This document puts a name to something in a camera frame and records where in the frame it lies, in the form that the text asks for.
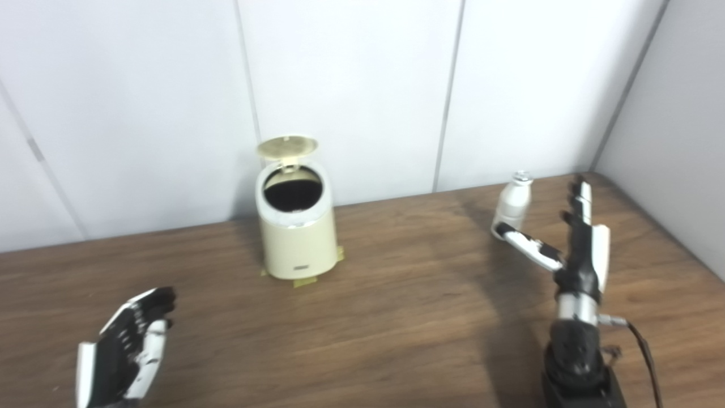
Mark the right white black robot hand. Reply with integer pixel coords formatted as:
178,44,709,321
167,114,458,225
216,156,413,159
492,176,611,301

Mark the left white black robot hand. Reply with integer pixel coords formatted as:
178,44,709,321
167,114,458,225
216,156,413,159
76,286,177,408

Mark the small white plastic bottle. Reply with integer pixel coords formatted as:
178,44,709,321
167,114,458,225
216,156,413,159
491,171,534,241

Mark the cream-colored round bin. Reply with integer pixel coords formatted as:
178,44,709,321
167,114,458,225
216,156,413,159
254,135,339,281

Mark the cream round bin lid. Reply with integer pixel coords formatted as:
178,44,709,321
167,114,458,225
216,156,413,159
257,135,319,171

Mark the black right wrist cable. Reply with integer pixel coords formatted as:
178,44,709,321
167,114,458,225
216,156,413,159
598,314,663,408

